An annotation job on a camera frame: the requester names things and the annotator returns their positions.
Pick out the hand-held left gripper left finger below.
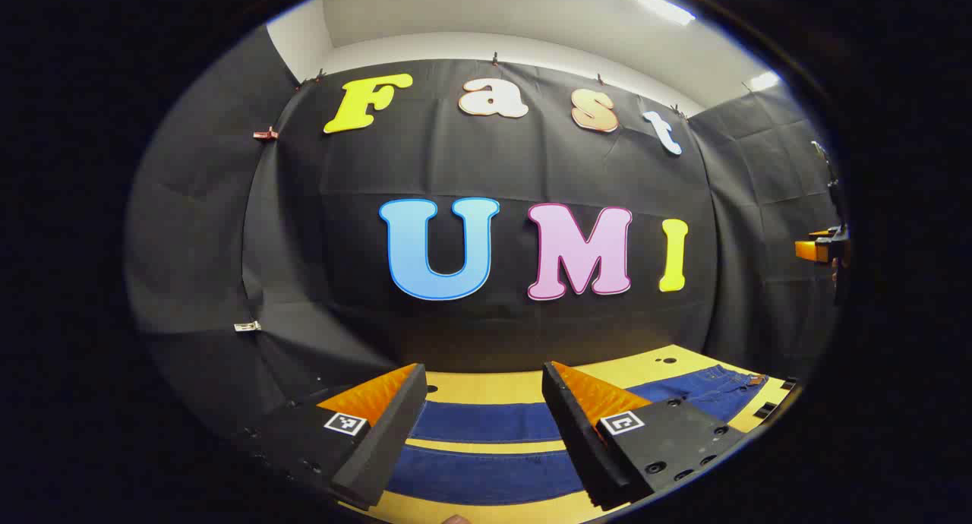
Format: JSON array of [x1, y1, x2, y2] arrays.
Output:
[[235, 363, 428, 510]]

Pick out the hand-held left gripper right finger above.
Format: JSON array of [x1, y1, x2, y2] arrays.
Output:
[[541, 361, 749, 511]]

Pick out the blue denim jeans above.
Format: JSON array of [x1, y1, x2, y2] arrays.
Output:
[[386, 365, 768, 507]]

